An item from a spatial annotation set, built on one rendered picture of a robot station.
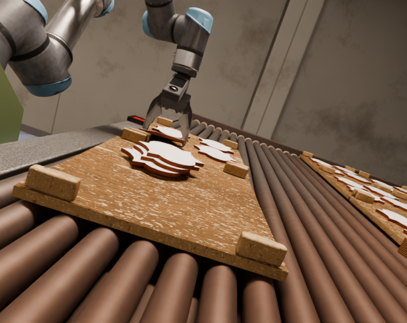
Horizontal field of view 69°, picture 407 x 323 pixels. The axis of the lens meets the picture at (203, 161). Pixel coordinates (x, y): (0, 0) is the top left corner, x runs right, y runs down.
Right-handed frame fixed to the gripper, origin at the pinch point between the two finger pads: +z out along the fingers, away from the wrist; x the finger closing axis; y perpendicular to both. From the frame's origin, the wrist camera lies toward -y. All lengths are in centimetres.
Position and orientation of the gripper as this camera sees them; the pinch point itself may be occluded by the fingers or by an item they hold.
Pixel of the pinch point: (163, 138)
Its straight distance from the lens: 84.6
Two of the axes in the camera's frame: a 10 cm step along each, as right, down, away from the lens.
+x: -9.5, -3.0, -0.3
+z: -3.0, 9.4, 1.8
